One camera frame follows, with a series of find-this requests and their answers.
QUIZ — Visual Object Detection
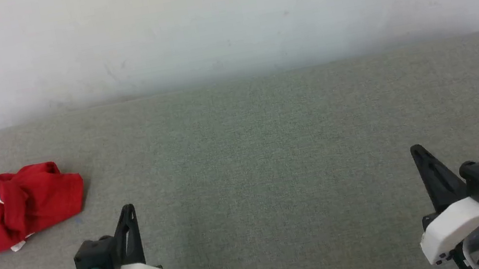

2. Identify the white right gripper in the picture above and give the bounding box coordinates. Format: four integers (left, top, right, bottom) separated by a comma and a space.
405, 134, 479, 267

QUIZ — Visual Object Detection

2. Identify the red garment with white trim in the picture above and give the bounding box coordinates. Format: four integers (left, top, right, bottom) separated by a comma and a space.
0, 157, 93, 255

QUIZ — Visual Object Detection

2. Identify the grey fabric sofa cushion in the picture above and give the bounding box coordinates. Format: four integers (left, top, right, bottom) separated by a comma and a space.
0, 32, 479, 269

